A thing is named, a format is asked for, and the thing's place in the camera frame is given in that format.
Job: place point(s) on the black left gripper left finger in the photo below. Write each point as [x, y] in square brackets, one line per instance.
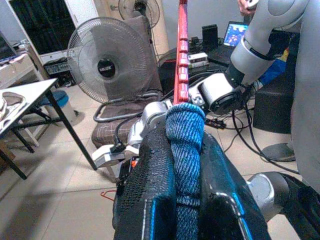
[147, 175]

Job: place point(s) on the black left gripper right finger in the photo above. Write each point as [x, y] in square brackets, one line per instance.
[225, 175]

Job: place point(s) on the blue denim jeans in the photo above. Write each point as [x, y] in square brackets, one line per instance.
[185, 140]

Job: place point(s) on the red plastic hanger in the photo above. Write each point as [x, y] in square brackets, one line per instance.
[182, 50]

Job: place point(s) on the white handheld controller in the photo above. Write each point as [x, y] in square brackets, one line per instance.
[253, 3]

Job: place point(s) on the person's hand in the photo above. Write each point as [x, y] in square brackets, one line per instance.
[242, 8]

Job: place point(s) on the silver black robot leg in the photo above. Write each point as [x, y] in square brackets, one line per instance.
[267, 192]

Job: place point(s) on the black power strip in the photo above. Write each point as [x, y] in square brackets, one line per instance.
[215, 123]

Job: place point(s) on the dark round stand base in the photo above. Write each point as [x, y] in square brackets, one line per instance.
[280, 152]

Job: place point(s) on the grey table black legs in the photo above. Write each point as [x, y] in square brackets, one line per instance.
[72, 132]

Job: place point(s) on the black cube case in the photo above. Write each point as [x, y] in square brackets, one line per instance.
[272, 107]

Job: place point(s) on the grey standing fan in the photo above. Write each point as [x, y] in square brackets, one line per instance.
[110, 67]

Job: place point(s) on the grey robot torso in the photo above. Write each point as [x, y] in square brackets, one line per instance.
[310, 100]

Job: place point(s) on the blue plastic bag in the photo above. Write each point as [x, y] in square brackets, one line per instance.
[275, 68]

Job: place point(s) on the white box stack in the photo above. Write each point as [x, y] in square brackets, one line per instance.
[197, 60]

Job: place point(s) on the black low desk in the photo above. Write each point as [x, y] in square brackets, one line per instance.
[220, 56]

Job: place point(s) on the black amplifier case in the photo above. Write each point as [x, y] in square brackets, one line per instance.
[58, 71]

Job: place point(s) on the white jeans brown patch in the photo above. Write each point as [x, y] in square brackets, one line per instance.
[15, 106]

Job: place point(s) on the black upright box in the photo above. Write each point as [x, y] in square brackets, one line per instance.
[210, 37]

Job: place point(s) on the open laptop blue screen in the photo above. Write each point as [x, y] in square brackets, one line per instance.
[235, 33]

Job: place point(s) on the white desk with drawers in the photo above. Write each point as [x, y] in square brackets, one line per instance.
[15, 72]

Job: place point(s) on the small grey fan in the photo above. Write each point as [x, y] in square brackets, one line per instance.
[150, 12]

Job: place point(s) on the grey open laptop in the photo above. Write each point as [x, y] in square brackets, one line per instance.
[6, 48]

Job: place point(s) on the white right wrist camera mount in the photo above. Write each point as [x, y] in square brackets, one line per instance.
[105, 156]

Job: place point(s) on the brown checked chair metal frame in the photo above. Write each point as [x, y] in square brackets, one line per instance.
[110, 130]

